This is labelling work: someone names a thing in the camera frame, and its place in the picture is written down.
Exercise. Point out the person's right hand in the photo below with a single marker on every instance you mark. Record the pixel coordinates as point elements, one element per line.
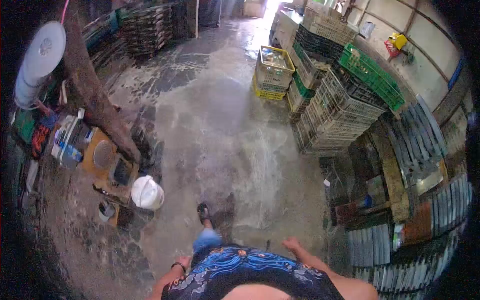
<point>291,244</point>

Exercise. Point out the person's left hand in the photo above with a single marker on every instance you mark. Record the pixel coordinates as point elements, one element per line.
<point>184,261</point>

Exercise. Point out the person's right fingers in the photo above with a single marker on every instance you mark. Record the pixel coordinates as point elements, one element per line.
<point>289,242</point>

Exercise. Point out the person's left fingers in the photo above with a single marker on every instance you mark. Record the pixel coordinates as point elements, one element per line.
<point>186,258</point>

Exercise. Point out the black wrist band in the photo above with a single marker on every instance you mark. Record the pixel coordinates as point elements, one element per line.
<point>179,266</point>

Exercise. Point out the person's legs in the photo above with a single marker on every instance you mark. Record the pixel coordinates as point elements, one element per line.
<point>206,238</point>

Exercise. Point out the person's body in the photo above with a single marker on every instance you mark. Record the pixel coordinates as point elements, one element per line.
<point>258,273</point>

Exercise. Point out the white plastic bucket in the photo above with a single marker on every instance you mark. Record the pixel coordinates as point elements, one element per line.
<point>147,193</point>

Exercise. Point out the small grey bowl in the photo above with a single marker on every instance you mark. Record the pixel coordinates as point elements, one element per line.
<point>106,210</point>

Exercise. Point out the stack of grey metal trays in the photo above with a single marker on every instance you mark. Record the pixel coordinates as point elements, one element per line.
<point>416,210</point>

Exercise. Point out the stack of plastic crates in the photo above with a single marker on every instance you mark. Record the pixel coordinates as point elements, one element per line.
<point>330,108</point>

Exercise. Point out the cluttered wooden work table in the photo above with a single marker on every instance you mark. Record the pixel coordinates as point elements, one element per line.
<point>90,153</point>

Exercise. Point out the low yellow plastic crate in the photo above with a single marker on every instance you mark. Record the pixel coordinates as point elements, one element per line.
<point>267,93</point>

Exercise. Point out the yellow crate with contents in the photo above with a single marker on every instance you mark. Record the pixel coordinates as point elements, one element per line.
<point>274,67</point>

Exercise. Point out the green plastic crate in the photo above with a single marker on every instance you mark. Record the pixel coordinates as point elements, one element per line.
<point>373,75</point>

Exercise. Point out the yellow plastic jug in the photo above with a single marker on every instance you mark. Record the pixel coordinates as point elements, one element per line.
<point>398,40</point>

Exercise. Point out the stack of dark wooden pallets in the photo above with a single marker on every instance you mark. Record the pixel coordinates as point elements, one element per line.
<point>146,30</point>

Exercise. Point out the grey round drum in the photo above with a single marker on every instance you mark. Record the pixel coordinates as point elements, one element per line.
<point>39,63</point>

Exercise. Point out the brown wooden post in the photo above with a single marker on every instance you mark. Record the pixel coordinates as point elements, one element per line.
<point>97,97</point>

